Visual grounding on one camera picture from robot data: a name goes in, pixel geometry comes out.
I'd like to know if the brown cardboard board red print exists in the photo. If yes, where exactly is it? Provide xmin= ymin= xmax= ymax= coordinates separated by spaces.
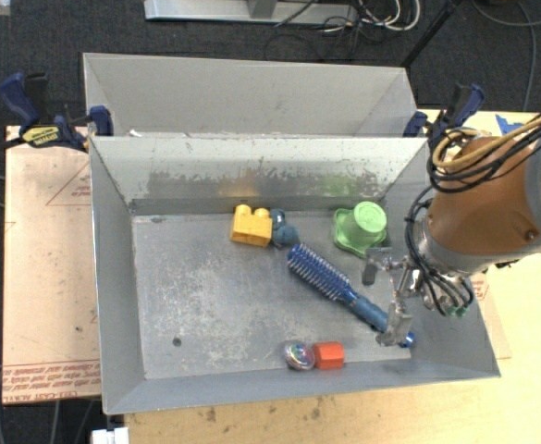
xmin=1 ymin=125 xmax=513 ymax=407

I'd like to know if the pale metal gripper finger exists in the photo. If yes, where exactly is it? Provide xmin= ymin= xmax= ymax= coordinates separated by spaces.
xmin=375 ymin=300 xmax=414 ymax=348
xmin=362 ymin=246 xmax=395 ymax=287

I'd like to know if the light green cup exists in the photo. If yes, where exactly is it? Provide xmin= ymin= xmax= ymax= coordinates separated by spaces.
xmin=333 ymin=201 xmax=388 ymax=259

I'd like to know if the grey metal bin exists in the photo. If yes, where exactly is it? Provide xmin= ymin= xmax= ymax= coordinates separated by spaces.
xmin=82 ymin=52 xmax=502 ymax=416

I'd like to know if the blue hairbrush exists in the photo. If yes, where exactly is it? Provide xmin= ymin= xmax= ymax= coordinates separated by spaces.
xmin=286 ymin=242 xmax=416 ymax=348

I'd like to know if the orange-red block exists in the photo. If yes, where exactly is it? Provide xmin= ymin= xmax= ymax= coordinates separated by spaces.
xmin=313 ymin=340 xmax=346 ymax=371

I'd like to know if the blue-grey toy animal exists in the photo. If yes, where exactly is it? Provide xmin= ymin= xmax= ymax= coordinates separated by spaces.
xmin=268 ymin=208 xmax=301 ymax=250

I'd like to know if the yellow toy building block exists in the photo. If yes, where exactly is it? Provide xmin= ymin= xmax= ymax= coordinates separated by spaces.
xmin=229 ymin=203 xmax=274 ymax=249

